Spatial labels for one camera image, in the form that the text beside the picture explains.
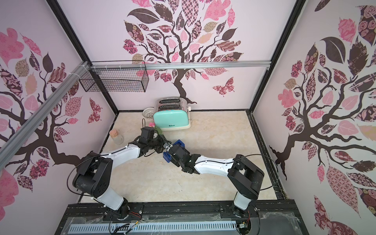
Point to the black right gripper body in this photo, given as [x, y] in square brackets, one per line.
[172, 151]

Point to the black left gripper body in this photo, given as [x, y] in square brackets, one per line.
[157, 144]

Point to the blue tape dispenser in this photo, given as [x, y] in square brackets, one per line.
[174, 152]

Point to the dark pink artificial rose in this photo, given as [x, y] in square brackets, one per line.
[160, 132]

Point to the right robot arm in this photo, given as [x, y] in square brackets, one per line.
[243, 174]

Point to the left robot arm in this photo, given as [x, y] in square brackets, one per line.
[93, 175]

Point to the patterned ceramic bowl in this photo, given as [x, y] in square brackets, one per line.
[148, 112]

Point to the glass jar with pink lid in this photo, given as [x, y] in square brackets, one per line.
[116, 137]

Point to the mint green toaster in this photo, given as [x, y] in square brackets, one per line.
[172, 113]

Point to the black wire basket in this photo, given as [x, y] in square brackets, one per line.
[123, 76]

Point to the white slotted cable duct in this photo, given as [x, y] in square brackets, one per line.
[158, 228]

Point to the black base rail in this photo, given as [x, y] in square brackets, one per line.
[265, 217]

